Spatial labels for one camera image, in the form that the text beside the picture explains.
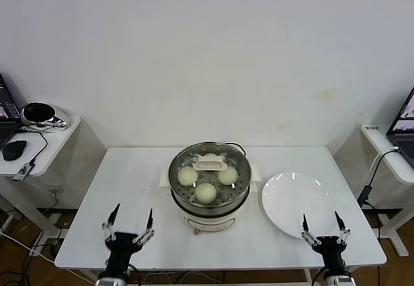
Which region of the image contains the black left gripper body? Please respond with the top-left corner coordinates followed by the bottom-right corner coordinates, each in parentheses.
top-left (105, 232), bottom-right (144, 280)

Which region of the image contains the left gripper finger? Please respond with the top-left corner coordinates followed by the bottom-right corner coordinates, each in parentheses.
top-left (102, 202), bottom-right (122, 243)
top-left (133, 208), bottom-right (156, 245)

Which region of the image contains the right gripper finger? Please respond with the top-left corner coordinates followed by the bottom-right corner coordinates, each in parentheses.
top-left (301, 214), bottom-right (320, 245)
top-left (333, 210), bottom-right (352, 245)

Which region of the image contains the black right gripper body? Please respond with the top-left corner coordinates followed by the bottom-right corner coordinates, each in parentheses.
top-left (311, 235), bottom-right (346, 276)

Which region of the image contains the round glass lid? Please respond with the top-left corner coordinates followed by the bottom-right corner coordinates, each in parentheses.
top-left (169, 141), bottom-right (254, 203)

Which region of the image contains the perforated steel steamer basket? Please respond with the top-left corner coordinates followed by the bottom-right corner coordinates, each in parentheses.
top-left (169, 140), bottom-right (254, 215)

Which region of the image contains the large white round plate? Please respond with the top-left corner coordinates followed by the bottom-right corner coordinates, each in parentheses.
top-left (261, 171), bottom-right (342, 241)

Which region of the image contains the black power adapter brick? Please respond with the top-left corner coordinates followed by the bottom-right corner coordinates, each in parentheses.
top-left (356, 184), bottom-right (373, 206)

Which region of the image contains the plain white side table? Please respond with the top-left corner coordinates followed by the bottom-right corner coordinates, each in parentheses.
top-left (0, 114), bottom-right (108, 235)

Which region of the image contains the white side table with label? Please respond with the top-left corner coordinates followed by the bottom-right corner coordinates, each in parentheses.
top-left (332, 124), bottom-right (414, 258)

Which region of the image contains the grey usb hub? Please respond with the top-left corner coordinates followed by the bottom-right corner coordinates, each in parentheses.
top-left (12, 161), bottom-right (36, 181)

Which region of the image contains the black open laptop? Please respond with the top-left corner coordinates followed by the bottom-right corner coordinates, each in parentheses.
top-left (0, 72), bottom-right (24, 149)
top-left (386, 86), bottom-right (414, 160)

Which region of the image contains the black computer mouse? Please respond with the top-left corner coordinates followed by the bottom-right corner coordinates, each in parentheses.
top-left (1, 139), bottom-right (28, 162)

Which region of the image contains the shiny chrome rounded device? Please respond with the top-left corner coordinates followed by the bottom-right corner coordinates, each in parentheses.
top-left (20, 102), bottom-right (71, 129)

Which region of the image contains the white laptop charger cable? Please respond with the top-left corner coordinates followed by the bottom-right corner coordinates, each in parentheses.
top-left (367, 146), bottom-right (400, 187)

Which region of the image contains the white floor cable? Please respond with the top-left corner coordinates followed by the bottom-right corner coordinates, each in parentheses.
top-left (0, 230), bottom-right (95, 284)

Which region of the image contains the black usb hub cable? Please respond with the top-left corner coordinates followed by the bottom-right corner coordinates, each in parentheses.
top-left (18, 126), bottom-right (50, 164)

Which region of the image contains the black cooker power cord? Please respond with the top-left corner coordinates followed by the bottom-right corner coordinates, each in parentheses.
top-left (223, 141), bottom-right (247, 158)

